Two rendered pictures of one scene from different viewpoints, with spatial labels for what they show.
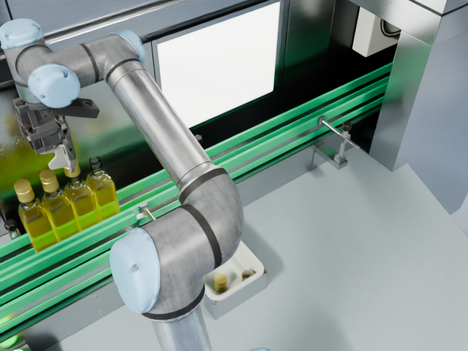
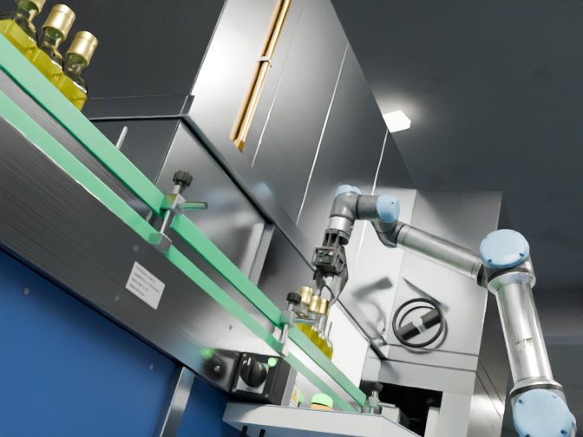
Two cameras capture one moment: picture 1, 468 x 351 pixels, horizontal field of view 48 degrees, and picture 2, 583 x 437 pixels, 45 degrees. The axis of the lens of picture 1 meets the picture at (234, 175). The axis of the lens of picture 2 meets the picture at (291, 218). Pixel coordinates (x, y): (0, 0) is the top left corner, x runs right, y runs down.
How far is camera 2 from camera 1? 2.09 m
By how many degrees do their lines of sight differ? 73
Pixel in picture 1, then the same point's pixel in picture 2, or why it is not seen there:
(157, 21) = not seen: hidden behind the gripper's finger
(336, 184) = not seen: outside the picture
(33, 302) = (321, 370)
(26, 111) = (337, 235)
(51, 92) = (396, 204)
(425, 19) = (462, 377)
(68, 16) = (311, 238)
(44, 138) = (337, 260)
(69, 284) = (334, 384)
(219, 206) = not seen: hidden behind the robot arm
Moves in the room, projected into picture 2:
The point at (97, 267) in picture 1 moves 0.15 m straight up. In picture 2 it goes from (346, 388) to (359, 331)
